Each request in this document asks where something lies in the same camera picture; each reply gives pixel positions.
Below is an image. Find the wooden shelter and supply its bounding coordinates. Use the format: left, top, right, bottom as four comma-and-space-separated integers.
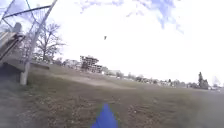
0, 22, 28, 84

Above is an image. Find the low pale building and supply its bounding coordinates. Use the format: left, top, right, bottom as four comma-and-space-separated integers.
62, 58, 81, 70

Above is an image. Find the metal mesh backstop fence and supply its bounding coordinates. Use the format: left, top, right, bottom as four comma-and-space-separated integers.
0, 0, 58, 86

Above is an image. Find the large bare tree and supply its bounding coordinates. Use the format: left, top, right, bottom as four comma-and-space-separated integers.
33, 22, 66, 63

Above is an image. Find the row of distant trees and buildings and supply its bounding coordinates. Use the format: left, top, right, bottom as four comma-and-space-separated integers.
103, 68, 224, 91

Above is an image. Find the unfinished multi-storey building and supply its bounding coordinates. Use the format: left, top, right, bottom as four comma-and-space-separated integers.
79, 55, 104, 74

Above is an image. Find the dark conifer tree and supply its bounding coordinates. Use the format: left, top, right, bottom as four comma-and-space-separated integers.
197, 71, 210, 90

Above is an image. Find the robot's own part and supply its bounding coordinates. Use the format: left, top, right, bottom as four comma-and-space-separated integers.
90, 103, 120, 128

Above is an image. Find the green grass field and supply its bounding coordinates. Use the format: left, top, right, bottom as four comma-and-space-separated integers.
0, 63, 224, 128

